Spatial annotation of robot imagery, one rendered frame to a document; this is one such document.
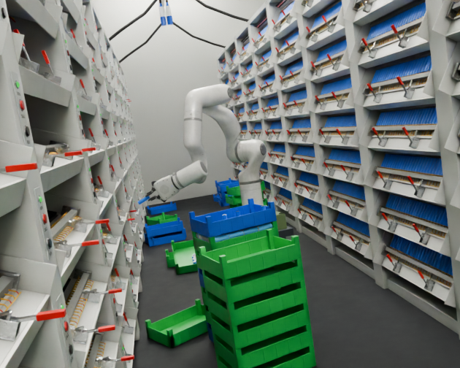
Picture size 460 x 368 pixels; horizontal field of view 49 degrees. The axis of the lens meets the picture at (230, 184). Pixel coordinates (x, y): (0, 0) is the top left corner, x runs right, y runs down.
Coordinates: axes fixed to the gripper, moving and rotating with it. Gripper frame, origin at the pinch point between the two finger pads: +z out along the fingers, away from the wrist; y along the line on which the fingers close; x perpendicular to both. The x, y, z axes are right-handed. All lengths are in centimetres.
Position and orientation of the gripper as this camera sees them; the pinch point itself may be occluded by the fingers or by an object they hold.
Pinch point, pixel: (150, 196)
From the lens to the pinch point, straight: 255.4
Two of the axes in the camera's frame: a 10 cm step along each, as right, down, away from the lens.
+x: 1.6, -3.1, 9.4
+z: -8.5, 4.4, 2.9
